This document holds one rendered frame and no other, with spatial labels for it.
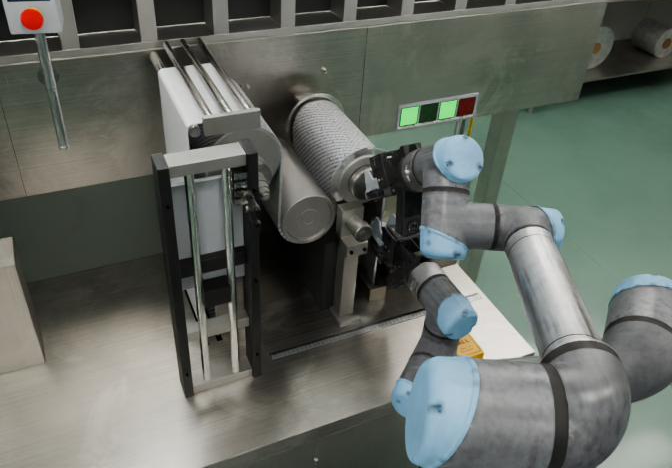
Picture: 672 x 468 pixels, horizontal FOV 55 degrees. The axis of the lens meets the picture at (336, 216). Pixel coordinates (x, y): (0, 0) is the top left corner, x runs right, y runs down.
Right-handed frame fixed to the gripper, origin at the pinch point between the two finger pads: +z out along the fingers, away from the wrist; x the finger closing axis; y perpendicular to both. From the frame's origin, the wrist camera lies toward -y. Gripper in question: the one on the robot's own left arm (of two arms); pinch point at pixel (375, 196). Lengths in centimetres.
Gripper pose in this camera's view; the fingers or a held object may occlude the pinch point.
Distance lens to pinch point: 132.9
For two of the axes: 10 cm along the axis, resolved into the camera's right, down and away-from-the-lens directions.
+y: -2.2, -9.8, 0.1
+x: -9.1, 2.0, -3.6
